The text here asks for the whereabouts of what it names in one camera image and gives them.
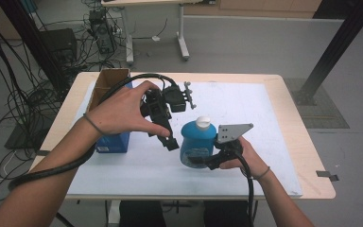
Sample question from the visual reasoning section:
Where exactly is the blue bottle with white cap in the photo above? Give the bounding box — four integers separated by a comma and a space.
179, 115, 218, 169

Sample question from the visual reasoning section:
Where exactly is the black computer tower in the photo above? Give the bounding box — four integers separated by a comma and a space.
88, 9, 116, 55

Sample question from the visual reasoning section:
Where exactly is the white desk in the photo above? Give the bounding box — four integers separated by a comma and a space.
100, 0, 216, 66

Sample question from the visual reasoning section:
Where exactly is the person's right hand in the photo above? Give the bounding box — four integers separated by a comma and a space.
218, 137, 270, 180

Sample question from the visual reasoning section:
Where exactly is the hand-held gripper cable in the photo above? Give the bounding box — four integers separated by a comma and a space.
233, 150, 256, 227
8, 73, 178, 193

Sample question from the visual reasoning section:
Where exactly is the grey left wrist band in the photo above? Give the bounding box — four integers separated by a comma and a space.
82, 113, 105, 136

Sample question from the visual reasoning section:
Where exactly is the grey tape strip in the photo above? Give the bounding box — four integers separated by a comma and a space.
315, 169, 340, 183

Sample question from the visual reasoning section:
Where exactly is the black cable with white plug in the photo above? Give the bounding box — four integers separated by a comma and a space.
131, 18, 168, 43

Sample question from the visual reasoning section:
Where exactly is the person's left leg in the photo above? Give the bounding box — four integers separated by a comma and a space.
118, 201, 164, 227

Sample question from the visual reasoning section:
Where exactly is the black floor plate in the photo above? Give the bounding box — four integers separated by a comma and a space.
4, 122, 55, 150

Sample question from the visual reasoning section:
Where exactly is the person's leg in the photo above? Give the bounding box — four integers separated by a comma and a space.
118, 201, 164, 227
202, 201, 253, 227

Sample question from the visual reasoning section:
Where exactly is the right hand-held gripper cable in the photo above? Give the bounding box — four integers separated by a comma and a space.
233, 150, 256, 227

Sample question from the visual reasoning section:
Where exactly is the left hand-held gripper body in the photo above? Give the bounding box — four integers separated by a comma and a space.
140, 80, 198, 127

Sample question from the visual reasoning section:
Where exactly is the tangle of black floor cables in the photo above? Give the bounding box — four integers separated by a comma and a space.
0, 0, 121, 204

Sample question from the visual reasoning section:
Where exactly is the white table mat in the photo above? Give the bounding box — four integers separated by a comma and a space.
67, 80, 303, 198

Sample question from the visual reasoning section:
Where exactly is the person's left hand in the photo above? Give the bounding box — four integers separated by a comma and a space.
83, 79, 172, 139

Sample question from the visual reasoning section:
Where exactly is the black metal post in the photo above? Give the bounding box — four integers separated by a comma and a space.
291, 0, 363, 107
0, 0, 70, 93

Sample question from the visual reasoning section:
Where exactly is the left hand-held gripper cable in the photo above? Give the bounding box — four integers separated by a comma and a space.
8, 73, 178, 193

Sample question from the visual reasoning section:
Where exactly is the blue cardboard box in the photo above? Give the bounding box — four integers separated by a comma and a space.
86, 67, 133, 154

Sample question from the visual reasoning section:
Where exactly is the white table leg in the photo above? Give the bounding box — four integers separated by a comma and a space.
105, 200, 122, 227

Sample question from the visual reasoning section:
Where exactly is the grey right wrist band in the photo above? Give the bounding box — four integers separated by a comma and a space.
240, 166, 271, 182

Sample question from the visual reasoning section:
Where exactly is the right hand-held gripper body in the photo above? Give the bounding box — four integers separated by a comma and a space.
213, 122, 255, 163

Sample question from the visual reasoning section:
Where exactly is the grey wrist band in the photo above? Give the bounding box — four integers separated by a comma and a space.
240, 166, 271, 182
82, 113, 105, 136

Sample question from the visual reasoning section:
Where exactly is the person's right leg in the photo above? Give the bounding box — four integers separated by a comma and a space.
202, 201, 253, 227

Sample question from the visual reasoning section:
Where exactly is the black equipment case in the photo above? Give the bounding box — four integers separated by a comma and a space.
39, 27, 78, 64

